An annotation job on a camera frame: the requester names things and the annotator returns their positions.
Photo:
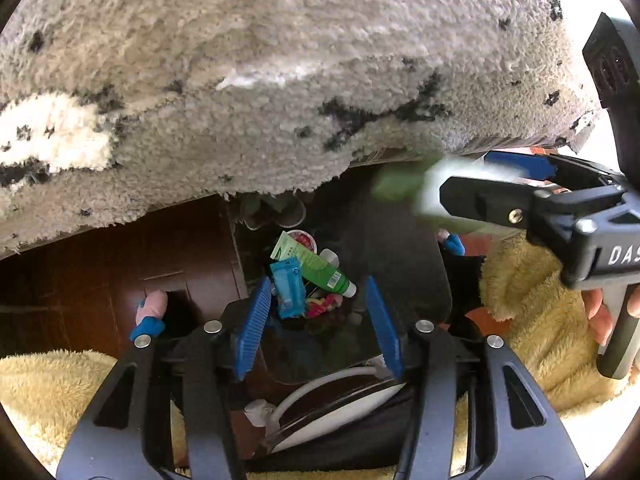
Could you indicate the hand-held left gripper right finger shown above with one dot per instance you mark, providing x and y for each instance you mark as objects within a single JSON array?
[{"x": 382, "y": 330}]

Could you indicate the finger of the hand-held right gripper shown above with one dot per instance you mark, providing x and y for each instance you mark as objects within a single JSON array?
[
  {"x": 520, "y": 164},
  {"x": 480, "y": 197}
]

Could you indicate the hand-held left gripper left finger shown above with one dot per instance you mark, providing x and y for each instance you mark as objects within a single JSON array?
[{"x": 252, "y": 330}]

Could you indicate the blue wipes packet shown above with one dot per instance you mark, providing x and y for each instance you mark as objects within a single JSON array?
[{"x": 287, "y": 287}]

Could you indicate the black bag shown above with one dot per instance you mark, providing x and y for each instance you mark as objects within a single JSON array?
[{"x": 400, "y": 260}]

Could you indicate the small green white bottle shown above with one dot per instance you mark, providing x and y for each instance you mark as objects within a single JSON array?
[{"x": 400, "y": 182}]

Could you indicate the green daisy print tube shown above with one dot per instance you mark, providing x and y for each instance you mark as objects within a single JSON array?
[{"x": 320, "y": 270}]

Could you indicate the round pink lid tin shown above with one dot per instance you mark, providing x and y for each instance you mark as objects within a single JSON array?
[{"x": 305, "y": 240}]

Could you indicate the person's right hand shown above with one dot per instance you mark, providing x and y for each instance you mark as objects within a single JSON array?
[{"x": 597, "y": 312}]

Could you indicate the blue slipper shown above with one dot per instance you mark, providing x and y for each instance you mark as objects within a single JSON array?
[
  {"x": 455, "y": 245},
  {"x": 147, "y": 327}
]

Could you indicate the white plug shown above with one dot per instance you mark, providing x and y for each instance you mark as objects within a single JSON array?
[{"x": 257, "y": 410}]

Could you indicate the yellow fleece garment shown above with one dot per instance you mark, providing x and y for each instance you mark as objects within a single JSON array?
[{"x": 540, "y": 310}]

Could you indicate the grey shaggy rug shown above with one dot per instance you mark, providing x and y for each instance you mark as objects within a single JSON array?
[{"x": 250, "y": 60}]

